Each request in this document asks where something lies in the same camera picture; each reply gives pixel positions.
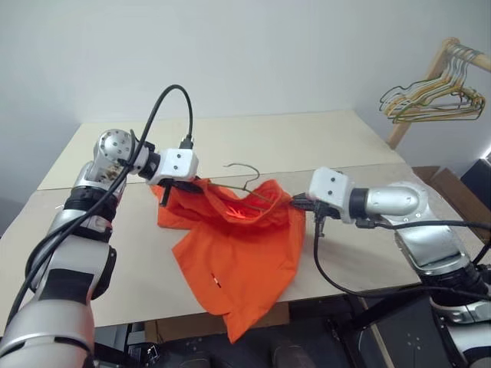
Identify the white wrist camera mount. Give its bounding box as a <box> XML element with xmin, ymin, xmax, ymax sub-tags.
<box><xmin>308</xmin><ymin>166</ymin><xmax>356</xmax><ymax>225</ymax></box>
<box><xmin>151</xmin><ymin>147</ymin><xmax>199</xmax><ymax>186</ymax></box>

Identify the wooden clothes rack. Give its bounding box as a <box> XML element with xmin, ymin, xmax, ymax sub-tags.
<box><xmin>387</xmin><ymin>37</ymin><xmax>491</xmax><ymax>149</ymax></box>

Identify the dark rounded shape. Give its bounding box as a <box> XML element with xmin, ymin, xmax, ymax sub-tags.
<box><xmin>268</xmin><ymin>333</ymin><xmax>312</xmax><ymax>368</ymax></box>

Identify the orange shirt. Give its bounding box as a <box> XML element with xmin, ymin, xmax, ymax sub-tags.
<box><xmin>149</xmin><ymin>178</ymin><xmax>308</xmax><ymax>345</ymax></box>

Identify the black metal stand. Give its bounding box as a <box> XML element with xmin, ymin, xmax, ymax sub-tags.
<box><xmin>325</xmin><ymin>294</ymin><xmax>458</xmax><ymax>368</ymax></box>

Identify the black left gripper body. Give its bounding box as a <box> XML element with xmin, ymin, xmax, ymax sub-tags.
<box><xmin>160</xmin><ymin>176</ymin><xmax>181</xmax><ymax>209</ymax></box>

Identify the bunch of hangers on rack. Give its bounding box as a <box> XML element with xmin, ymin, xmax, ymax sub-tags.
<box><xmin>385</xmin><ymin>48</ymin><xmax>486</xmax><ymax>118</ymax></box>

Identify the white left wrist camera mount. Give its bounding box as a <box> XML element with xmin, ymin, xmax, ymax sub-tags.
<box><xmin>151</xmin><ymin>147</ymin><xmax>199</xmax><ymax>186</ymax></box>

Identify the black equipment with white labels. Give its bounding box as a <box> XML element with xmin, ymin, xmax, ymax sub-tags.
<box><xmin>94</xmin><ymin>321</ymin><xmax>162</xmax><ymax>368</ymax></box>

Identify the grey wire hanger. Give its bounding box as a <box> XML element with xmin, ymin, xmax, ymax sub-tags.
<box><xmin>379</xmin><ymin>44</ymin><xmax>477</xmax><ymax>113</ymax></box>

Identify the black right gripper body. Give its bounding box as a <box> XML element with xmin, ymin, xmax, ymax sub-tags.
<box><xmin>311</xmin><ymin>199</ymin><xmax>341</xmax><ymax>238</ymax></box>

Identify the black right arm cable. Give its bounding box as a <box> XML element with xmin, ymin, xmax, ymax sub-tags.
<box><xmin>311</xmin><ymin>209</ymin><xmax>491</xmax><ymax>302</ymax></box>

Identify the brown cardboard box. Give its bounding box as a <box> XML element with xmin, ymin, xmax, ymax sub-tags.
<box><xmin>410</xmin><ymin>164</ymin><xmax>467</xmax><ymax>200</ymax></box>

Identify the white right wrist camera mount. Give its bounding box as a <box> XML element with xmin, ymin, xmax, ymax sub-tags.
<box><xmin>308</xmin><ymin>166</ymin><xmax>356</xmax><ymax>225</ymax></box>

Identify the black short plug cable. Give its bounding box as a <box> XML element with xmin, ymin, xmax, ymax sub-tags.
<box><xmin>354</xmin><ymin>217</ymin><xmax>491</xmax><ymax>233</ymax></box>

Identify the black box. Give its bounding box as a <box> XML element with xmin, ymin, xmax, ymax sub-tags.
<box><xmin>459</xmin><ymin>157</ymin><xmax>491</xmax><ymax>193</ymax></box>

